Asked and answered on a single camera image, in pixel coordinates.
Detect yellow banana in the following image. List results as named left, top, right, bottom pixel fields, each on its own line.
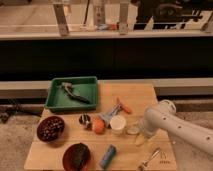
left=135, top=134, right=148, bottom=146

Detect green plastic tray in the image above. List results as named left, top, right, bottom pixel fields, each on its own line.
left=45, top=76, right=98, bottom=112

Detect orange fruit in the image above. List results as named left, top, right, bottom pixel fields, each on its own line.
left=92, top=119, right=105, bottom=134

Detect white cup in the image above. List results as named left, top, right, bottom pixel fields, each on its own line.
left=110, top=115, right=126, bottom=135

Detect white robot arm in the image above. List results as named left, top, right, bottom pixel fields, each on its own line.
left=138, top=100, right=213, bottom=156

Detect dark purple bowl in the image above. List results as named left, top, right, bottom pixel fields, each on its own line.
left=37, top=116, right=65, bottom=142

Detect small dark metallic ball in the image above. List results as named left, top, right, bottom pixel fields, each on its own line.
left=79, top=114, right=91, bottom=129

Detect light blue scoop utensil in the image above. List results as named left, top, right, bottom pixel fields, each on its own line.
left=99, top=104, right=121, bottom=127

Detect wooden board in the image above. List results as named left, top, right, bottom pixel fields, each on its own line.
left=24, top=83, right=177, bottom=171

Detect orange carrot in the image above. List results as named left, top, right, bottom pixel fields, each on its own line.
left=116, top=98, right=132, bottom=114

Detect white oval shell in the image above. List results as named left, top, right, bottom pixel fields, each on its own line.
left=126, top=125, right=140, bottom=135

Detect red bowl with dark contents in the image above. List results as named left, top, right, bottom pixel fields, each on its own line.
left=62, top=143, right=91, bottom=171

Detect blue rectangular block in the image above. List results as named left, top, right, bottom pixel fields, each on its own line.
left=99, top=145, right=117, bottom=169

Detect dark garlic press tool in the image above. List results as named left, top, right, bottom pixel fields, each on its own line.
left=61, top=82, right=90, bottom=104

